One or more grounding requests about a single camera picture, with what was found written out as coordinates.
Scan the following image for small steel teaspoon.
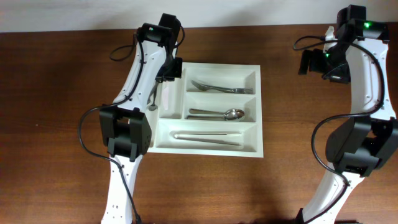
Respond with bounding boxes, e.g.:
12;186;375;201
147;82;159;104

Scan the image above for steel fork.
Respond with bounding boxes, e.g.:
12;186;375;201
191;80;238;93
205;85;254;94

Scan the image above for small dark steel spoon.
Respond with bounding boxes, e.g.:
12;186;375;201
148;90;158;111

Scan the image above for steel tablespoon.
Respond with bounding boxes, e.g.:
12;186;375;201
186;115;245;122
188;108;245;117

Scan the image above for pink plastic knife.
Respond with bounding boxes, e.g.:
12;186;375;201
161;82;169;110

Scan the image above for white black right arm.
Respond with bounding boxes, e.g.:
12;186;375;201
295;5;397;223

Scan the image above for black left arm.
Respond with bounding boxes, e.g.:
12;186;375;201
99;14;182;223

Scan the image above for white plastic cutlery tray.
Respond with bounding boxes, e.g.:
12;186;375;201
146;62;264;158

